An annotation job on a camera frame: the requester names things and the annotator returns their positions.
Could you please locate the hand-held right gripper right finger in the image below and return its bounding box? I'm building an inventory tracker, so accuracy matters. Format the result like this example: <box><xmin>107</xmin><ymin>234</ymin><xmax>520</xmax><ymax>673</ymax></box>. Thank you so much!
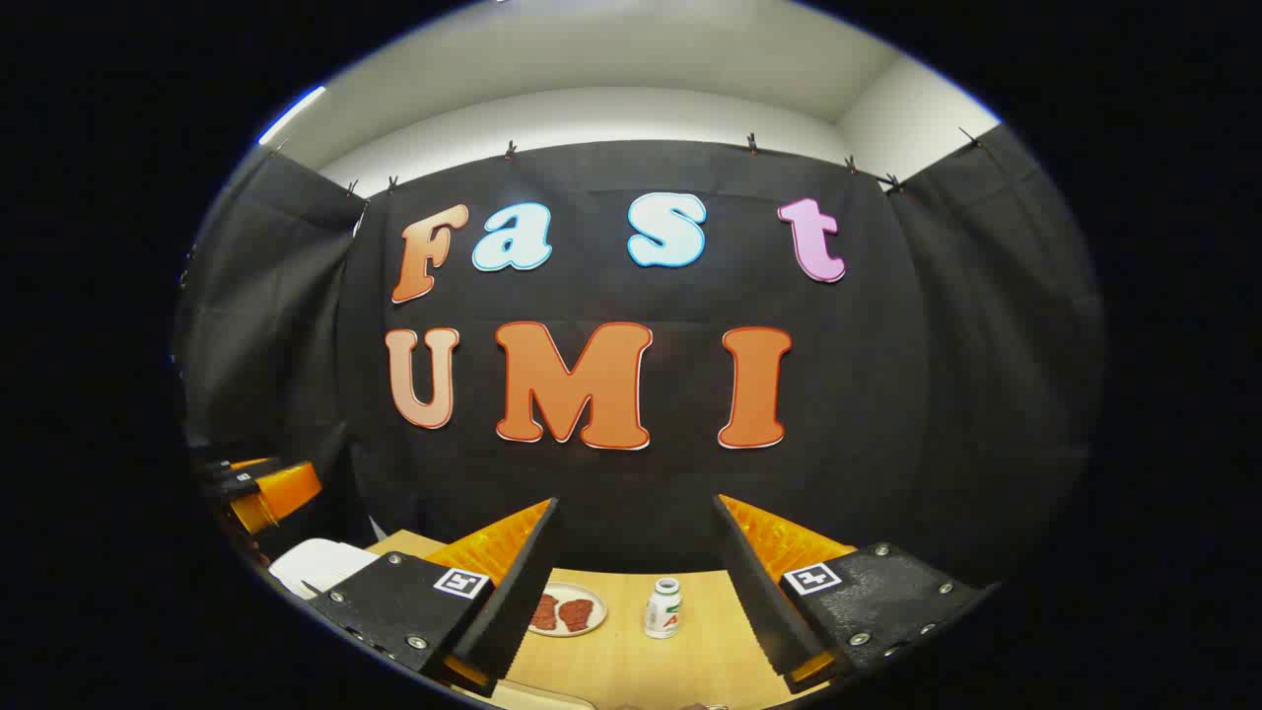
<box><xmin>712</xmin><ymin>493</ymin><xmax>1002</xmax><ymax>696</ymax></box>

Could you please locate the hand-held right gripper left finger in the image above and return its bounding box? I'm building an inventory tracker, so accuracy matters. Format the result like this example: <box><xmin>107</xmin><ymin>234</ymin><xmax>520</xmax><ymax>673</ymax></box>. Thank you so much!
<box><xmin>301</xmin><ymin>496</ymin><xmax>568</xmax><ymax>696</ymax></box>

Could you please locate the white rice cooker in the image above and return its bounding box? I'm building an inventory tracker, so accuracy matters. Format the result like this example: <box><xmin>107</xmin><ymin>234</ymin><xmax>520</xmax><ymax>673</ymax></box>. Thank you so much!
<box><xmin>268</xmin><ymin>537</ymin><xmax>381</xmax><ymax>600</ymax></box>

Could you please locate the white round plate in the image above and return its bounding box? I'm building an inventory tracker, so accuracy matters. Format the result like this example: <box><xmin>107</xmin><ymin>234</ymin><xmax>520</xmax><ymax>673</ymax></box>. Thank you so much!
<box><xmin>527</xmin><ymin>582</ymin><xmax>608</xmax><ymax>638</ymax></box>

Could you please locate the white drink bottle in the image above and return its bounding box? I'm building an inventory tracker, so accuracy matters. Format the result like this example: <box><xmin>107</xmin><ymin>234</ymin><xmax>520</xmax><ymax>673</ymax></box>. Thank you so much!
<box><xmin>644</xmin><ymin>578</ymin><xmax>683</xmax><ymax>640</ymax></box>

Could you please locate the black backdrop cloth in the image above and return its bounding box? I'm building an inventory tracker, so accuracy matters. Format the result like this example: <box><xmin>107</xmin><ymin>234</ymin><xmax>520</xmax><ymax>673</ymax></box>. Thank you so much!
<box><xmin>173</xmin><ymin>123</ymin><xmax>1105</xmax><ymax>593</ymax></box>

